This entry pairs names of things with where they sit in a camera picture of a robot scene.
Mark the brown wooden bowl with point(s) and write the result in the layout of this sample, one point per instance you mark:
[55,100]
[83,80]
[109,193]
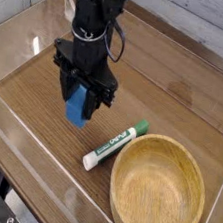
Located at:
[155,179]

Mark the blue rectangular block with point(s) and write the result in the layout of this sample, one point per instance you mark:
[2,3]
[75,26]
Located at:
[75,106]

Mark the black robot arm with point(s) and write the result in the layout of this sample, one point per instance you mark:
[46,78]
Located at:
[96,21]

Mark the green white marker pen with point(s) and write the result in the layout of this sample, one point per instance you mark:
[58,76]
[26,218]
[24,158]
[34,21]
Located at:
[114,145]

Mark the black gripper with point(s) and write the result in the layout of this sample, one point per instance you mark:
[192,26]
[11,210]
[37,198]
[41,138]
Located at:
[85,64]

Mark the black metal table leg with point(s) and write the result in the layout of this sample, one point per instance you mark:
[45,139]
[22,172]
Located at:
[4,187]

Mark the clear acrylic corner bracket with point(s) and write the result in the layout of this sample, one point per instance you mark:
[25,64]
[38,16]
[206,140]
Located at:
[69,10]

